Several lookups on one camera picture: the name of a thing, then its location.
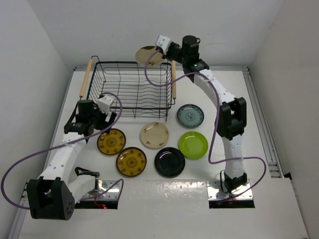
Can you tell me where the beige plate with dark motifs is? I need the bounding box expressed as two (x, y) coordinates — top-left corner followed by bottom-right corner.
(135, 45), (164, 66)

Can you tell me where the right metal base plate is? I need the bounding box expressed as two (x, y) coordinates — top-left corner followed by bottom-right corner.
(206, 179), (254, 200)

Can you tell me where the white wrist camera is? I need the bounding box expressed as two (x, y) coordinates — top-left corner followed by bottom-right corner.
(156, 35), (172, 55)
(96, 96), (114, 114)

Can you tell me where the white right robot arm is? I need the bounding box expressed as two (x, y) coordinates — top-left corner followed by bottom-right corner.
(156, 35), (247, 194)

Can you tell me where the right wooden rack handle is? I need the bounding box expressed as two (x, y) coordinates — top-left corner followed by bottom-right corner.
(171, 61), (176, 100)

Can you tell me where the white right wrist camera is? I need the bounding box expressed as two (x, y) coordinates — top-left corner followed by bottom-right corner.
(156, 35), (172, 55)

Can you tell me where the brown yellow patterned plate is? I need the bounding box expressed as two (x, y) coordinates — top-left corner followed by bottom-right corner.
(116, 147), (147, 177)
(97, 128), (126, 156)

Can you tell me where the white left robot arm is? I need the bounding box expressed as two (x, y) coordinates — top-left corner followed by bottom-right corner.
(26, 96), (117, 220)

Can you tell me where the lime green plate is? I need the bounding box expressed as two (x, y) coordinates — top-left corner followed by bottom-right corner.
(178, 131), (208, 160)

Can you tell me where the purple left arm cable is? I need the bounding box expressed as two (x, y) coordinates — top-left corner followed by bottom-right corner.
(0, 92), (125, 209)

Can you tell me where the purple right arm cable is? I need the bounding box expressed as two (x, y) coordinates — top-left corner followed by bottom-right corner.
(144, 48), (267, 201)

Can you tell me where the wooden rack handle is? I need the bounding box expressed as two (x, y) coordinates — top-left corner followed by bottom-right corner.
(171, 61), (176, 100)
(79, 58), (93, 98)

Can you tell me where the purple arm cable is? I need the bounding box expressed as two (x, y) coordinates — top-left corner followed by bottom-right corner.
(0, 92), (125, 209)
(144, 48), (267, 201)

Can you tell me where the blue floral celadon plate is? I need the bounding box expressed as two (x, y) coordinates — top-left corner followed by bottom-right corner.
(176, 104), (204, 128)

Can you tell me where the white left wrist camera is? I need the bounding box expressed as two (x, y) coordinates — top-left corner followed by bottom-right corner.
(96, 96), (114, 114)

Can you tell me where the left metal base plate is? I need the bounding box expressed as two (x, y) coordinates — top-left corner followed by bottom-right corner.
(80, 179), (124, 201)

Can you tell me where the left wooden rack handle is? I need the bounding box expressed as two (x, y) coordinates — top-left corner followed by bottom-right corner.
(79, 58), (93, 98)

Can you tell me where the beige plate on table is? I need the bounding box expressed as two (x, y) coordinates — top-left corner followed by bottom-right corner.
(140, 122), (169, 149)

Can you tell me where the black wire dish rack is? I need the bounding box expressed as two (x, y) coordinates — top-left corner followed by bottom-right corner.
(87, 61), (176, 122)

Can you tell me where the metal base plate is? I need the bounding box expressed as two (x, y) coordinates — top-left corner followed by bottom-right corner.
(206, 179), (254, 200)
(80, 179), (124, 201)

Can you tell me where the black glossy plate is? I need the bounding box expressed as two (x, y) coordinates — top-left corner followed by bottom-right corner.
(154, 147), (185, 178)

